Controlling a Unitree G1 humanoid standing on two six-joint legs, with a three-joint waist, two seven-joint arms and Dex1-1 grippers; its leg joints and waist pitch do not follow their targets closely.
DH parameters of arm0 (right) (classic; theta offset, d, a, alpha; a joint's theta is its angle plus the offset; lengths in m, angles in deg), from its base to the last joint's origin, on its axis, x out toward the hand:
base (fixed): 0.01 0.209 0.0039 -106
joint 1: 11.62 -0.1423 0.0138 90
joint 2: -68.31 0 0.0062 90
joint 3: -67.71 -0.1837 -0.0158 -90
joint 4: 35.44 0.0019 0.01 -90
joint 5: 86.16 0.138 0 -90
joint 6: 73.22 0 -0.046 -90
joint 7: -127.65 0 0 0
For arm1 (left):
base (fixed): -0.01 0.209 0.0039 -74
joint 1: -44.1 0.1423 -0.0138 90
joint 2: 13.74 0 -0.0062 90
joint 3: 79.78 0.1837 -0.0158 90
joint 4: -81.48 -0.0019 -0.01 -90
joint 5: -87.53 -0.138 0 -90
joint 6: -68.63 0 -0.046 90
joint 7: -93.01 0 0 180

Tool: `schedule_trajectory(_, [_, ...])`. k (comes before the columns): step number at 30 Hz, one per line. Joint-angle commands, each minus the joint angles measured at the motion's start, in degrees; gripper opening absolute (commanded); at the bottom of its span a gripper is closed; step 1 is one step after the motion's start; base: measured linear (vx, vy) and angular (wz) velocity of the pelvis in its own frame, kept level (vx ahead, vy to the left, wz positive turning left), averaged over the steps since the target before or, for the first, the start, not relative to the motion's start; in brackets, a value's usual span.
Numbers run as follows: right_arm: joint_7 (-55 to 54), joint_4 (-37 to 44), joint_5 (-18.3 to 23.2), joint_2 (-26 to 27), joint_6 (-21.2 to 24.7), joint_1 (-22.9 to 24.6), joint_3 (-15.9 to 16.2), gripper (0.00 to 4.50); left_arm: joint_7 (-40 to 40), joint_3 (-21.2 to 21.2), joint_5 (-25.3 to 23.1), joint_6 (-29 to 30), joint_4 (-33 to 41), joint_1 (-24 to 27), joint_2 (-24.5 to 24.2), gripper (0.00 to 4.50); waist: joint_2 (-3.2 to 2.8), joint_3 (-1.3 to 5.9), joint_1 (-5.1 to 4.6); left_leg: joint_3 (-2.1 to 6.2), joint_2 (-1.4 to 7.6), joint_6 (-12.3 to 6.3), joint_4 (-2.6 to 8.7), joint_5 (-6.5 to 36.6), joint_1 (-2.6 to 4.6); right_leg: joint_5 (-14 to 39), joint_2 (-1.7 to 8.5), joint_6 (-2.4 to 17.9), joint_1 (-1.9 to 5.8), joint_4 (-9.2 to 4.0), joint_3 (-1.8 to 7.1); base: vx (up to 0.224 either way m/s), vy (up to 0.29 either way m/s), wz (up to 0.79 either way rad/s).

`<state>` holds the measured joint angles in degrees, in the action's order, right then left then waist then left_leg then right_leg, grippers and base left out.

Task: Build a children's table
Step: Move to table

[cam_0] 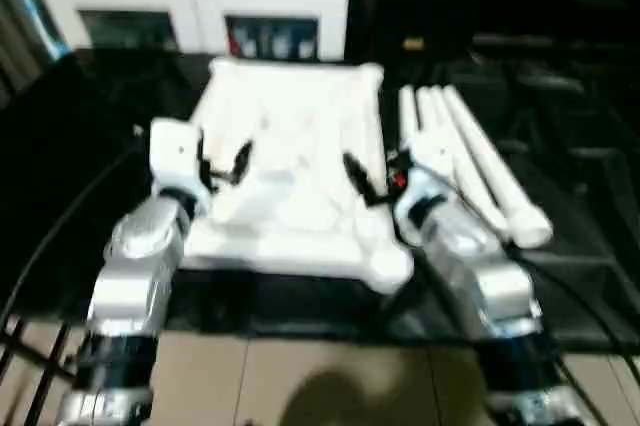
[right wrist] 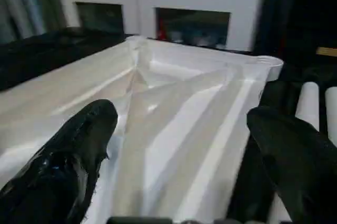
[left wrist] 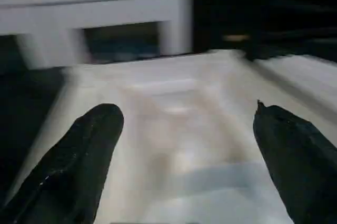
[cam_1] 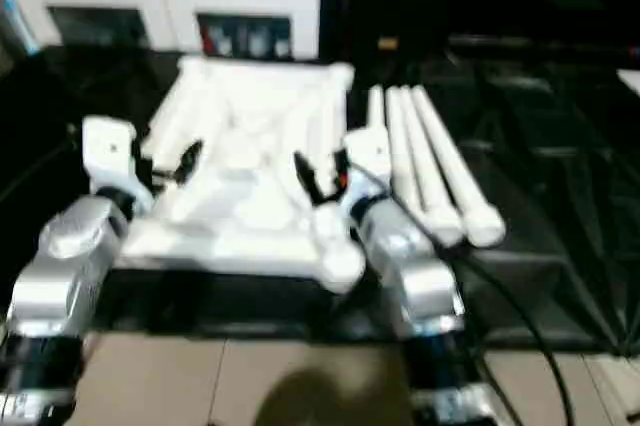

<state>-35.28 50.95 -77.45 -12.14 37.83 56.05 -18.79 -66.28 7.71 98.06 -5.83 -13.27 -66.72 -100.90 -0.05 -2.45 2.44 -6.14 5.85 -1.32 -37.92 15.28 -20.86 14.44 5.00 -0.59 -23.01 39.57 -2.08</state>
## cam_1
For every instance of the grey curtain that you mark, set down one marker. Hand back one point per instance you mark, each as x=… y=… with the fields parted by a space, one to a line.
x=15 y=21

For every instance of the black plastic mat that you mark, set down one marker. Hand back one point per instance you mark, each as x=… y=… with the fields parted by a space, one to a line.
x=550 y=196

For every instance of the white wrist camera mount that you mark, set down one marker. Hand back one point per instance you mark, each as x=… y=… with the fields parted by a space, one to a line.
x=370 y=156
x=107 y=151

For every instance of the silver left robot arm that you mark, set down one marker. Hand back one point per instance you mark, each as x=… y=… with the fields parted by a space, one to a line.
x=70 y=256

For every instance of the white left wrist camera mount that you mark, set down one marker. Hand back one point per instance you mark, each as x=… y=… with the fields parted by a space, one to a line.
x=107 y=151

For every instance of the white flat board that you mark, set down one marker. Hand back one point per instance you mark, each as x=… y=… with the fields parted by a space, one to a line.
x=631 y=82

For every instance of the white plastic table leg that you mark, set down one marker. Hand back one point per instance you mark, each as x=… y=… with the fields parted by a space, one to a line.
x=376 y=106
x=453 y=161
x=405 y=146
x=426 y=161

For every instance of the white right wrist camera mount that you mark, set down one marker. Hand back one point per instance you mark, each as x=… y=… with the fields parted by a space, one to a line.
x=370 y=156

